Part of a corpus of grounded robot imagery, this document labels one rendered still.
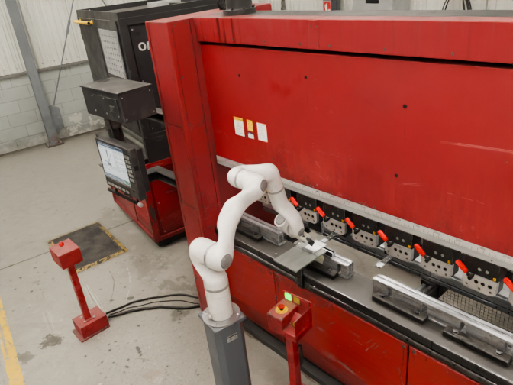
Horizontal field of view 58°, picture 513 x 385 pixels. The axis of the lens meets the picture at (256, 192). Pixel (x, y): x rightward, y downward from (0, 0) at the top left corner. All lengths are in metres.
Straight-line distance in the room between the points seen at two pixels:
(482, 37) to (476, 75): 0.14
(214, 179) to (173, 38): 0.98
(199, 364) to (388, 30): 2.59
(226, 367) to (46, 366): 1.88
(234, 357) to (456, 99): 1.59
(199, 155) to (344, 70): 1.29
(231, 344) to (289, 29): 1.58
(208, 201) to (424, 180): 1.64
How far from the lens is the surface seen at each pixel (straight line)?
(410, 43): 2.02
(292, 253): 2.79
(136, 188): 3.12
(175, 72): 2.96
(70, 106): 9.23
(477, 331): 2.46
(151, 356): 3.79
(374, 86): 2.17
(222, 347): 2.44
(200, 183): 3.21
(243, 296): 3.53
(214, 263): 2.12
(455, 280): 2.71
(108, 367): 3.84
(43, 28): 9.01
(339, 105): 2.32
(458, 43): 1.93
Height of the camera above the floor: 2.56
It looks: 26 degrees down
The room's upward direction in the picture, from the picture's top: 6 degrees counter-clockwise
